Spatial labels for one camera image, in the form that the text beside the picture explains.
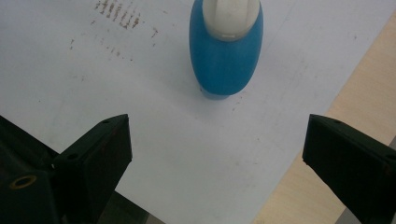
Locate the blue bottle with white cap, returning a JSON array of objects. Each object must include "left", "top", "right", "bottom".
[{"left": 189, "top": 0, "right": 264, "bottom": 101}]

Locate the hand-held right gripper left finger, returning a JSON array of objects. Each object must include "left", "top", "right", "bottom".
[{"left": 50, "top": 113, "right": 134, "bottom": 224}]

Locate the white board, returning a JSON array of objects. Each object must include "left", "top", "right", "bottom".
[{"left": 0, "top": 0, "right": 396, "bottom": 224}]

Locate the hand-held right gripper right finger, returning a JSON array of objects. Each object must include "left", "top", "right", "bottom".
[{"left": 302, "top": 113, "right": 396, "bottom": 224}]

